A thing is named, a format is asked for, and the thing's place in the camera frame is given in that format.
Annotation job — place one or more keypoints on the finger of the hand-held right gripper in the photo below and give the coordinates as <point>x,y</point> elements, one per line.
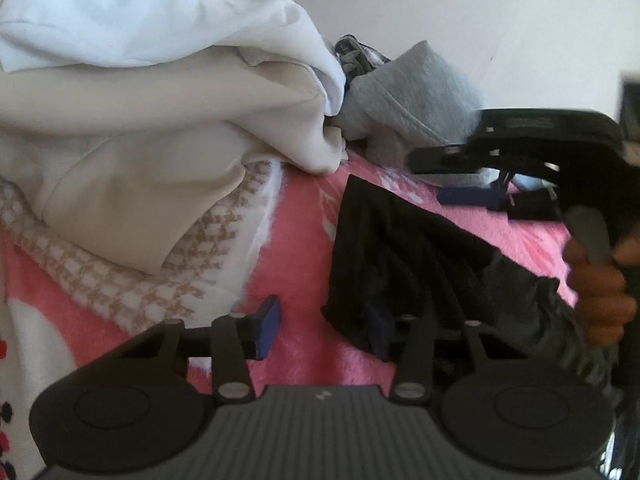
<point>450,162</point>
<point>465,195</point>

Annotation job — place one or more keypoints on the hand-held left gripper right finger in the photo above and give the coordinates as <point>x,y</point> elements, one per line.
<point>415,350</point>

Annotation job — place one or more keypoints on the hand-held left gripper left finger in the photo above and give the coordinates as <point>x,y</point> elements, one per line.
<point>265,327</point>

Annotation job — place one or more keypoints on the black t-shirt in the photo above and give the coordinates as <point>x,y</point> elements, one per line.
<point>410,260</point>

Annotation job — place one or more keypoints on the person's right hand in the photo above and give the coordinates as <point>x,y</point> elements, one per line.
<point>605,300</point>

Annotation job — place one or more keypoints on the pink floral blanket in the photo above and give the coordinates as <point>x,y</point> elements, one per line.
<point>300,270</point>

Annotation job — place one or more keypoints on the grey sweatshirt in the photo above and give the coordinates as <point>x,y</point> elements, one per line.
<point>415,95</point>

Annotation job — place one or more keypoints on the plaid shirt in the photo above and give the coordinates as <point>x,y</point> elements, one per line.
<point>357,55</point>

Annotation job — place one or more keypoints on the beige garment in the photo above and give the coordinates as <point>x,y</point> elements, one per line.
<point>140,160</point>

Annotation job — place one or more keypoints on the white garment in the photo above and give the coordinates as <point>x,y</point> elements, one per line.
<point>150,20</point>

